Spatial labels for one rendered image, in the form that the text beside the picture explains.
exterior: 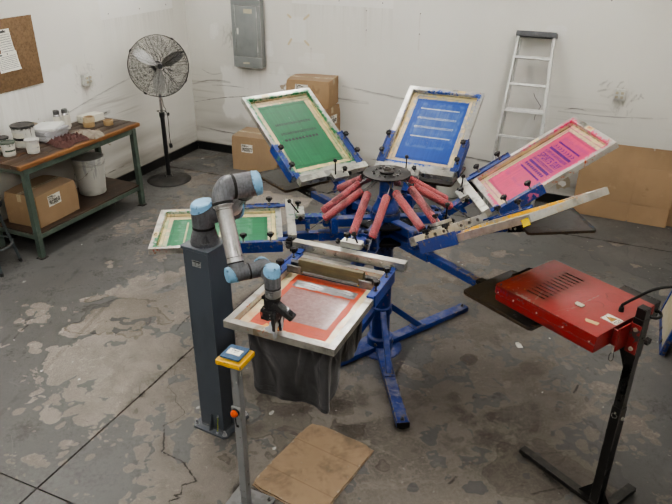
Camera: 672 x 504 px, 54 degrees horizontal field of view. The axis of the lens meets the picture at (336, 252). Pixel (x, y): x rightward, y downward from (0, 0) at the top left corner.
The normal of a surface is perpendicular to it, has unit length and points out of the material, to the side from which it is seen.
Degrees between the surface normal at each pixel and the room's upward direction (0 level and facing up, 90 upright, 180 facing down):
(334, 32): 90
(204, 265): 90
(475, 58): 90
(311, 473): 0
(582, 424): 0
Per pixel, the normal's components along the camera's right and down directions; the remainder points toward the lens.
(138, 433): 0.00, -0.89
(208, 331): -0.48, 0.39
